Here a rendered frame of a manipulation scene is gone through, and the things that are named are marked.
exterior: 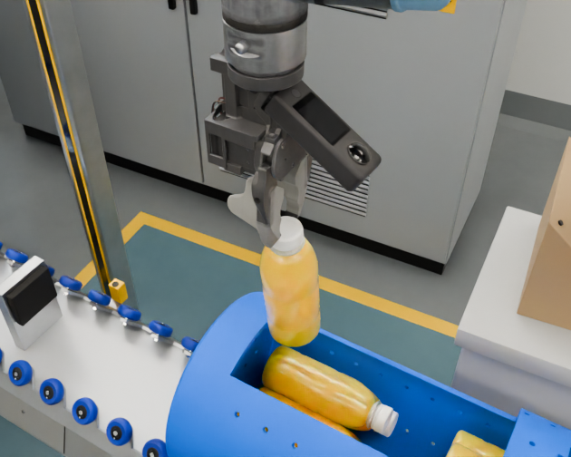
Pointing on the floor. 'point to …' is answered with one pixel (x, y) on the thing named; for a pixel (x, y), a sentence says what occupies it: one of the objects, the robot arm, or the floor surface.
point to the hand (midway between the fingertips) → (285, 228)
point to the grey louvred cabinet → (169, 22)
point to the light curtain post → (80, 137)
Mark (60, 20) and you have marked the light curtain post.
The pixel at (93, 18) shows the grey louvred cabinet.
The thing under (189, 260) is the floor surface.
